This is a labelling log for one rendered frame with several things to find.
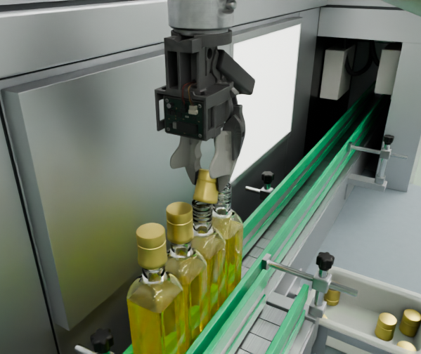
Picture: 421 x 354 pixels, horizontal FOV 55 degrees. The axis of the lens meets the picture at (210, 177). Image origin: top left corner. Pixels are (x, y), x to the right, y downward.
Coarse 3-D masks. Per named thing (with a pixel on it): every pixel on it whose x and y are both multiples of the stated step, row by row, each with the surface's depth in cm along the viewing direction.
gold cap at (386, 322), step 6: (378, 318) 82; (384, 318) 81; (390, 318) 81; (378, 324) 82; (384, 324) 80; (390, 324) 80; (378, 330) 82; (384, 330) 81; (390, 330) 80; (378, 336) 82; (384, 336) 81; (390, 336) 81
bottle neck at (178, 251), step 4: (172, 244) 53; (176, 244) 53; (180, 244) 53; (184, 244) 53; (188, 244) 53; (172, 248) 54; (176, 248) 53; (180, 248) 53; (184, 248) 53; (188, 248) 54; (172, 252) 54; (176, 252) 53; (180, 252) 53; (184, 252) 53; (188, 252) 54; (176, 256) 54; (180, 256) 54; (184, 256) 54
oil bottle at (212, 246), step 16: (192, 240) 58; (208, 240) 58; (224, 240) 61; (208, 256) 58; (224, 256) 62; (208, 272) 59; (224, 272) 64; (208, 288) 60; (224, 288) 65; (208, 304) 61; (208, 320) 63
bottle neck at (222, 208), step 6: (228, 186) 61; (222, 192) 61; (228, 192) 61; (222, 198) 61; (228, 198) 62; (216, 204) 62; (222, 204) 62; (228, 204) 62; (216, 210) 63; (222, 210) 62; (228, 210) 63; (222, 216) 63
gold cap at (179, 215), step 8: (168, 208) 52; (176, 208) 52; (184, 208) 52; (192, 208) 52; (168, 216) 51; (176, 216) 51; (184, 216) 51; (192, 216) 52; (168, 224) 52; (176, 224) 51; (184, 224) 51; (192, 224) 53; (168, 232) 53; (176, 232) 52; (184, 232) 52; (192, 232) 53; (176, 240) 52; (184, 240) 52
